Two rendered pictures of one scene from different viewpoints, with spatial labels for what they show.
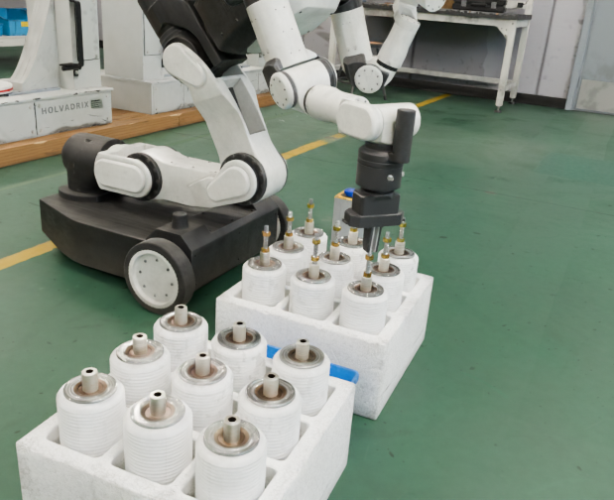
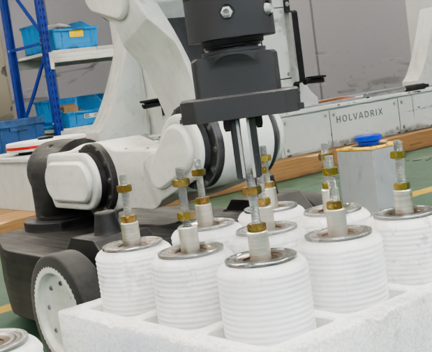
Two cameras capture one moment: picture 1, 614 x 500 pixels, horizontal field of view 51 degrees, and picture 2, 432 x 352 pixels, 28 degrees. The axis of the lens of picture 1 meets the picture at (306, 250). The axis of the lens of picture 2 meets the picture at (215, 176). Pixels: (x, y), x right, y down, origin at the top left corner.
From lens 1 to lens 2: 0.76 m
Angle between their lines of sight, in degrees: 32
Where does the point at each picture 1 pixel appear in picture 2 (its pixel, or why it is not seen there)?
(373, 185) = (199, 32)
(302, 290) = (156, 274)
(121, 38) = not seen: hidden behind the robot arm
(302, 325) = (153, 341)
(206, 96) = (132, 29)
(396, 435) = not seen: outside the picture
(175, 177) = (128, 168)
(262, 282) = (114, 272)
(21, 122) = not seen: hidden behind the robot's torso
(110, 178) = (60, 187)
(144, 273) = (53, 309)
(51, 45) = (135, 82)
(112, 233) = (35, 258)
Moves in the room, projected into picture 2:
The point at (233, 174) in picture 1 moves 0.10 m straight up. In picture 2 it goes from (171, 136) to (162, 74)
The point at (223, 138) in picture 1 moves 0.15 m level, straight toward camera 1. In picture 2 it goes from (166, 89) to (129, 93)
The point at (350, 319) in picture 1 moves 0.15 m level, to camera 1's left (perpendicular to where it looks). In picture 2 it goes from (227, 320) to (106, 319)
